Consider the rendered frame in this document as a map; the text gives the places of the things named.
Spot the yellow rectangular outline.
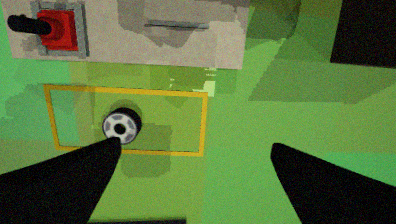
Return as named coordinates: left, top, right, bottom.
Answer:
left=43, top=84, right=208, bottom=157

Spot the black and grey wheel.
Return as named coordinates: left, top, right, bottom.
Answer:
left=102, top=107, right=142, bottom=145

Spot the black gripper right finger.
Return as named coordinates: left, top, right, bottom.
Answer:
left=270, top=143, right=396, bottom=224

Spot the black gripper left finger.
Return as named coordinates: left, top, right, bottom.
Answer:
left=0, top=137, right=122, bottom=224

